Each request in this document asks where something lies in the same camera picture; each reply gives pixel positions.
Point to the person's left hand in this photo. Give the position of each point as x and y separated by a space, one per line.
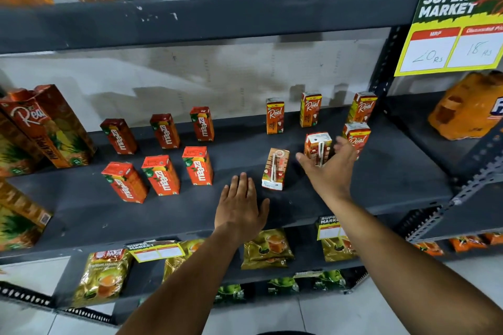
239 217

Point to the gold tea packet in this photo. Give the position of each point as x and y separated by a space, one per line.
184 258
267 249
338 250
102 278

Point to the large yellow price sign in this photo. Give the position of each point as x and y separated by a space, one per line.
452 32

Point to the green tea packet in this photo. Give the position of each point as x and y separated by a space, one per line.
330 279
283 285
230 293

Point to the person's right forearm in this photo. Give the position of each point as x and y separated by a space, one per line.
404 272

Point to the small orange straw juice box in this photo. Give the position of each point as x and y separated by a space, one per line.
314 143

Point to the group of red juice cartons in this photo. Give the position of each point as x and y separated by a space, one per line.
161 175

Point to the person's right thumb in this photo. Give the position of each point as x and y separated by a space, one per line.
305 162

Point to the grey metal shelf rack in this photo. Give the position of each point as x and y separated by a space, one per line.
196 13
483 205

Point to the group of orange juice cartons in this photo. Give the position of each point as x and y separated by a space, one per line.
275 118

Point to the person's left middle finger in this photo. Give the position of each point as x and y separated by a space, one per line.
243 188

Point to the large pineapple juice carton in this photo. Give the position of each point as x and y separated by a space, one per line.
15 234
47 126
15 154
21 203

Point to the wrapped pack of orange bottles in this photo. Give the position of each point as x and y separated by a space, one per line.
467 107

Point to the person's right hand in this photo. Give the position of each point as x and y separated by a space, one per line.
334 177

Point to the person's left forearm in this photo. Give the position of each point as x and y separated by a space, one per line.
188 287

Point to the orange snack packet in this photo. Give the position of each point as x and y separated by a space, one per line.
494 238
429 248
467 243

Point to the person's left little finger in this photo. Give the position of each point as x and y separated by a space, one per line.
223 198

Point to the small yellow price tag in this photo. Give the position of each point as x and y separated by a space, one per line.
329 227
155 251

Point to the person's left thumb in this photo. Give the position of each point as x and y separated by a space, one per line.
264 211

